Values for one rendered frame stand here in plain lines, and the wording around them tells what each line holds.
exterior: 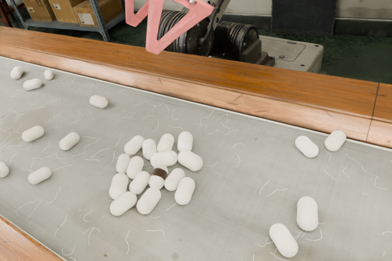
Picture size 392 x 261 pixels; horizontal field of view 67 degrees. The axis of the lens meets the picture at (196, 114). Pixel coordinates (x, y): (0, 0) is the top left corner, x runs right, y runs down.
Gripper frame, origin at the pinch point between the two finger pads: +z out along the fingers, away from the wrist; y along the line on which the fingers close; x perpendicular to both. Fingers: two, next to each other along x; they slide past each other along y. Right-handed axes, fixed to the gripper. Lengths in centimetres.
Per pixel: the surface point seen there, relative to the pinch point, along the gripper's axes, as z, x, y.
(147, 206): 16.3, -4.4, -12.2
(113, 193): 18.4, -1.8, -8.3
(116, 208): 18.5, -1.7, -10.7
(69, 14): 65, -32, 263
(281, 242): 9.3, -12.7, -22.9
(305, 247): 9.2, -15.6, -23.8
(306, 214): 6.6, -15.4, -21.8
